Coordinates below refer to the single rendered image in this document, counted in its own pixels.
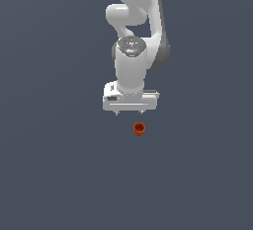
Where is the small orange cup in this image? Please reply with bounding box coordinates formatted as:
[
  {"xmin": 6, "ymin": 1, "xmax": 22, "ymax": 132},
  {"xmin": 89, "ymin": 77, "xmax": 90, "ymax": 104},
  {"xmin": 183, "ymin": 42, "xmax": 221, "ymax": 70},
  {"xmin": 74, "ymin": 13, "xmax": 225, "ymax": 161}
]
[{"xmin": 132, "ymin": 121, "xmax": 146, "ymax": 137}]

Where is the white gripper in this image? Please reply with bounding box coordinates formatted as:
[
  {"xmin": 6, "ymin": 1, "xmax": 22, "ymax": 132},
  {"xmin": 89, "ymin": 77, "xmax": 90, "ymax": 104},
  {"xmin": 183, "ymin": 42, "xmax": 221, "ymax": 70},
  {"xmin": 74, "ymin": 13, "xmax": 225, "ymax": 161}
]
[{"xmin": 102, "ymin": 81, "xmax": 161, "ymax": 116}]

